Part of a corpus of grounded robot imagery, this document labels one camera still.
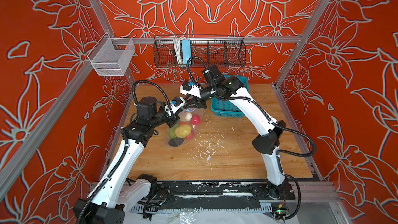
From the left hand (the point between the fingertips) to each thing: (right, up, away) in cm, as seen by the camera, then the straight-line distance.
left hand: (180, 105), depth 70 cm
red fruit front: (+7, -8, +7) cm, 13 cm away
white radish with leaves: (+2, -6, +7) cm, 10 cm away
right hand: (+1, +2, -1) cm, 3 cm away
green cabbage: (-6, -15, +10) cm, 19 cm away
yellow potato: (0, -13, +7) cm, 15 cm away
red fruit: (+4, -17, +10) cm, 20 cm away
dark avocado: (-3, -19, +7) cm, 20 cm away
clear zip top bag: (+4, -9, +8) cm, 12 cm away
